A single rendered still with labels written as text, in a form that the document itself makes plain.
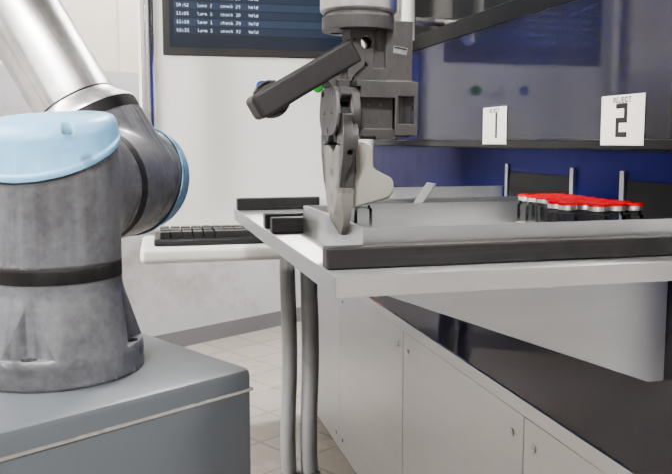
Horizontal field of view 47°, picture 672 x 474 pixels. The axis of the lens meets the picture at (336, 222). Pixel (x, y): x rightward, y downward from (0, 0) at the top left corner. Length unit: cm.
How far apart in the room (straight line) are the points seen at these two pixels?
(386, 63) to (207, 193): 93
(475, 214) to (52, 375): 59
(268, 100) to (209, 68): 92
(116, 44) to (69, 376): 303
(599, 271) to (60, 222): 49
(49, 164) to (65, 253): 7
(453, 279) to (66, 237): 34
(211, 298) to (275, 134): 236
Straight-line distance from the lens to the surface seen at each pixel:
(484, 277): 72
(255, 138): 166
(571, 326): 87
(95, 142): 69
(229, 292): 401
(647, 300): 92
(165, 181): 82
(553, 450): 119
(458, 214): 103
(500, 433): 133
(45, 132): 68
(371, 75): 77
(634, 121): 97
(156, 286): 376
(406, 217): 101
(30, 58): 86
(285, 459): 192
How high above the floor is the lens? 100
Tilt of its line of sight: 6 degrees down
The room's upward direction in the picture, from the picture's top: straight up
